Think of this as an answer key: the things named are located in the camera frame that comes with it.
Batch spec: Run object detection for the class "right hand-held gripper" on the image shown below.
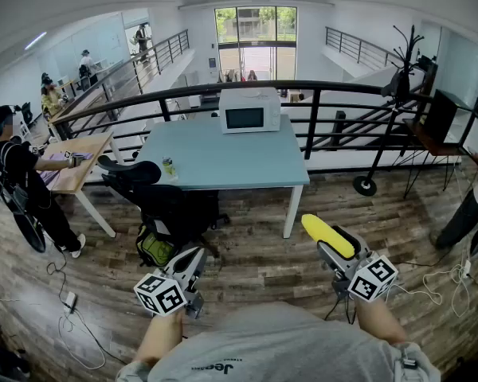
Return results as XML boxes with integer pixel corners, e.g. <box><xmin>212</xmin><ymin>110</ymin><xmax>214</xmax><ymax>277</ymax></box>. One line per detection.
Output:
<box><xmin>316</xmin><ymin>225</ymin><xmax>399</xmax><ymax>304</ymax></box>

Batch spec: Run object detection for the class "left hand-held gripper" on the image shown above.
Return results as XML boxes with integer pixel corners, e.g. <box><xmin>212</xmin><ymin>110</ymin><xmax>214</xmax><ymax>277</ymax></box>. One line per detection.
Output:
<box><xmin>133</xmin><ymin>246</ymin><xmax>209</xmax><ymax>320</ymax></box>

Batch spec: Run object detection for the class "yellow corn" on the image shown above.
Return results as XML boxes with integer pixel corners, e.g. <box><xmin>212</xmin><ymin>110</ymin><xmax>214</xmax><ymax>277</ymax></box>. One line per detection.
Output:
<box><xmin>301</xmin><ymin>213</ymin><xmax>359</xmax><ymax>260</ymax></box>

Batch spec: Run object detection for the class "person's right forearm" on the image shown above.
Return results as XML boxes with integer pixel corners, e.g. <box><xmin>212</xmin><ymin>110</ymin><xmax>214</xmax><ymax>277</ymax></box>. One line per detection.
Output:
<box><xmin>352</xmin><ymin>291</ymin><xmax>408</xmax><ymax>346</ymax></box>

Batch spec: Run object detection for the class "person's left forearm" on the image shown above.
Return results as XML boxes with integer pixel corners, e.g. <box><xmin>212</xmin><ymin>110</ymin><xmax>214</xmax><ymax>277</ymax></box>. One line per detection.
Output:
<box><xmin>132</xmin><ymin>310</ymin><xmax>185</xmax><ymax>368</ymax></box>

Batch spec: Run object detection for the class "green and black backpack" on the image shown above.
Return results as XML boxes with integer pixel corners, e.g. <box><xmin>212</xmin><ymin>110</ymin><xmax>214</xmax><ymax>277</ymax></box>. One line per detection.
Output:
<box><xmin>135</xmin><ymin>223</ymin><xmax>177</xmax><ymax>269</ymax></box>

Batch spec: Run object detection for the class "black office chair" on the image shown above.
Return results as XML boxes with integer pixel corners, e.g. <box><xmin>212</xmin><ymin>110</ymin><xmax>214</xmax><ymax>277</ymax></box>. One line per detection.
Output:
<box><xmin>96</xmin><ymin>154</ymin><xmax>231</xmax><ymax>259</ymax></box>

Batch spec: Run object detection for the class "person's grey t-shirt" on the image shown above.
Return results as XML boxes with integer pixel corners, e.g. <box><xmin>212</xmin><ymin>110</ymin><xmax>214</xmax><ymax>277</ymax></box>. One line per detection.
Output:
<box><xmin>116</xmin><ymin>302</ymin><xmax>442</xmax><ymax>382</ymax></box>

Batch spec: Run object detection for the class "light blue table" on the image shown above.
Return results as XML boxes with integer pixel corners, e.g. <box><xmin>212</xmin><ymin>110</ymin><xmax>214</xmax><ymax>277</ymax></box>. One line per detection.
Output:
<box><xmin>134</xmin><ymin>113</ymin><xmax>311</xmax><ymax>240</ymax></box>

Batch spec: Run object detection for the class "wooden side table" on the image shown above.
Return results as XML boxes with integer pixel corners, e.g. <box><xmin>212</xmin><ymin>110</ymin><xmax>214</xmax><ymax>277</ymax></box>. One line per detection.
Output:
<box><xmin>402</xmin><ymin>116</ymin><xmax>464</xmax><ymax>199</ymax></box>

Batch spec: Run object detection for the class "wooden desk with white legs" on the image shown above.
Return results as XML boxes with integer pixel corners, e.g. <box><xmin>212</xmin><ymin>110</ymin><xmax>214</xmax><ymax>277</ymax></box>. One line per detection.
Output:
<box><xmin>39</xmin><ymin>131</ymin><xmax>117</xmax><ymax>239</ymax></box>

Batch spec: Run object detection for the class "purple cloth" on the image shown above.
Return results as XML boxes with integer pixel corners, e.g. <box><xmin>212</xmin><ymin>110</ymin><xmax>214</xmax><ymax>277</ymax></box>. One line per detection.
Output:
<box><xmin>41</xmin><ymin>151</ymin><xmax>93</xmax><ymax>187</ymax></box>

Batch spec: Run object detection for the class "white microwave oven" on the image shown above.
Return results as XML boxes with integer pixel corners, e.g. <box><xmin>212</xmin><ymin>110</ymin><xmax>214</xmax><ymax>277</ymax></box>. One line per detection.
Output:
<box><xmin>218</xmin><ymin>87</ymin><xmax>282</xmax><ymax>135</ymax></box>

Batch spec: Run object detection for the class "black box cabinet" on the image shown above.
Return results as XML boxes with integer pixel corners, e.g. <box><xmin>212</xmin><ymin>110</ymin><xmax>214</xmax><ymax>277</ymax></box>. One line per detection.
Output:
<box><xmin>423</xmin><ymin>88</ymin><xmax>474</xmax><ymax>146</ymax></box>

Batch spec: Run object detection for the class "black coat rack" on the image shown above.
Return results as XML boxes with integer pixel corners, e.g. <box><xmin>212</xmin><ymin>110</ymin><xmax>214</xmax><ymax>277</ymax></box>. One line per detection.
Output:
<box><xmin>351</xmin><ymin>24</ymin><xmax>425</xmax><ymax>197</ymax></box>

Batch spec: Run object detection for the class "black metal railing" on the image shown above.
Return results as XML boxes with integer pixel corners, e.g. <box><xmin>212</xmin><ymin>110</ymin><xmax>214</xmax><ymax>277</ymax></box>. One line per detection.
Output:
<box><xmin>325</xmin><ymin>25</ymin><xmax>404</xmax><ymax>71</ymax></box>
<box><xmin>47</xmin><ymin>79</ymin><xmax>478</xmax><ymax>163</ymax></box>
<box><xmin>49</xmin><ymin>29</ymin><xmax>190</xmax><ymax>134</ymax></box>

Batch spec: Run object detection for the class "large glass window door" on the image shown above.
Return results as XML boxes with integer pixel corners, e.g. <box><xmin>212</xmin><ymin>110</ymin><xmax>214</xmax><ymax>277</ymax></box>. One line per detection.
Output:
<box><xmin>214</xmin><ymin>6</ymin><xmax>299</xmax><ymax>82</ymax></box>

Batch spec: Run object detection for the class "white tube ceiling light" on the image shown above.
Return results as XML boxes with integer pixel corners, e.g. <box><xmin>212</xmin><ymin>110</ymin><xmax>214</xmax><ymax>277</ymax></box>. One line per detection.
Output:
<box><xmin>23</xmin><ymin>31</ymin><xmax>49</xmax><ymax>51</ymax></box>

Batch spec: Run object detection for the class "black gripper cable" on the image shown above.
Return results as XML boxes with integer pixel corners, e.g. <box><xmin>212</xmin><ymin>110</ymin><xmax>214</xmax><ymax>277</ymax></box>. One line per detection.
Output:
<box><xmin>323</xmin><ymin>292</ymin><xmax>359</xmax><ymax>326</ymax></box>

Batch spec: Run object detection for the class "white floor cable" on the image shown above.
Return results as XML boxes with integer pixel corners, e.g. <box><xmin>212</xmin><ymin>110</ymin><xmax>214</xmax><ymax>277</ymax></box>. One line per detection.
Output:
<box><xmin>390</xmin><ymin>261</ymin><xmax>474</xmax><ymax>318</ymax></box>
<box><xmin>0</xmin><ymin>297</ymin><xmax>107</xmax><ymax>371</ymax></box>

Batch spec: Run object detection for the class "grey shoulder strap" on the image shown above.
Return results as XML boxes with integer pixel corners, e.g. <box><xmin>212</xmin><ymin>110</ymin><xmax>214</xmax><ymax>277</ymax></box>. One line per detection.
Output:
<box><xmin>394</xmin><ymin>342</ymin><xmax>420</xmax><ymax>374</ymax></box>

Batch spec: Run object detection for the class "black floor cable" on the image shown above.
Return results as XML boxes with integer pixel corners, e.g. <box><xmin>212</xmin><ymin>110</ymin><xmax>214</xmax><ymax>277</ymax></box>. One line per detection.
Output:
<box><xmin>45</xmin><ymin>244</ymin><xmax>72</xmax><ymax>294</ymax></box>

